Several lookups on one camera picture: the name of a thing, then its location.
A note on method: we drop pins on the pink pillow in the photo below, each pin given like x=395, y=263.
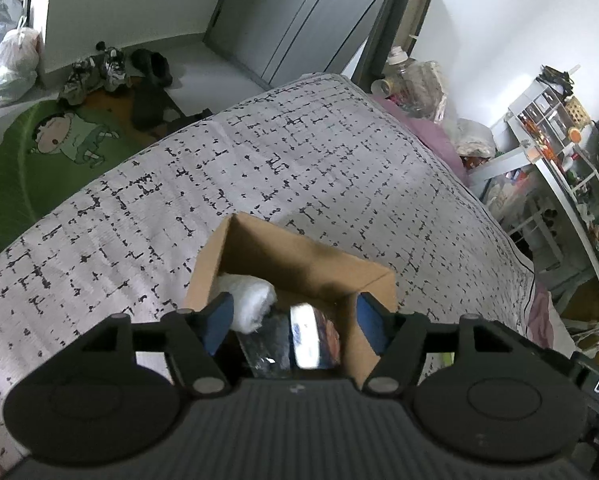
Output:
x=424, y=135

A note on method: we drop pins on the wicker basket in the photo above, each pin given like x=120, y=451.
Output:
x=577, y=110

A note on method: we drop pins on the grey drawer organizer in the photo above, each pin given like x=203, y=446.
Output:
x=539, y=110

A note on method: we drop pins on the white plastic bag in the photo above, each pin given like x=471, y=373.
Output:
x=14, y=67
x=9, y=10

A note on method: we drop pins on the small paper cup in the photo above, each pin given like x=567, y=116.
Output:
x=382, y=87

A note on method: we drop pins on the tan soft pouch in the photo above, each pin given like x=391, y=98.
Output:
x=332, y=340

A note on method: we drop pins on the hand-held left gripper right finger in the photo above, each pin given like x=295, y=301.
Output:
x=373, y=327

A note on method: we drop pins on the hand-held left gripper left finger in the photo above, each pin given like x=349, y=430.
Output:
x=215, y=327

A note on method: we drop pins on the crumpled clear plastic bags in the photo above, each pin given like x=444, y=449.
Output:
x=432, y=87

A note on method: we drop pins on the black and white printed blanket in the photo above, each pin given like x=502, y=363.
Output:
x=229, y=160

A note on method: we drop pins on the large clear plastic bottle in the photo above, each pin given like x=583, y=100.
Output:
x=402, y=77

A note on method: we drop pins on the black shoes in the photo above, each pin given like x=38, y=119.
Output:
x=152, y=66

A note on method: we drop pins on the orange round toy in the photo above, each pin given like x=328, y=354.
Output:
x=576, y=136

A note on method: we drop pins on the green cartoon floor mat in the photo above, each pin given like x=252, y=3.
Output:
x=49, y=160

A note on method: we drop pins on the white cotton pack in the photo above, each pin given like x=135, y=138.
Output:
x=247, y=302

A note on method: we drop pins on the grey door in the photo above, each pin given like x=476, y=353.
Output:
x=299, y=15

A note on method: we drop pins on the black cloth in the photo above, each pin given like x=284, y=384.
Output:
x=267, y=347

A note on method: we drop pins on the brown cardboard box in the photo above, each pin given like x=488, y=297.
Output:
x=299, y=260

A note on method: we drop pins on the white cluttered shelf unit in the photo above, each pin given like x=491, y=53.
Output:
x=574, y=195

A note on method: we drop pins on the pink bed sheet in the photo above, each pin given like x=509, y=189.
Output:
x=542, y=315

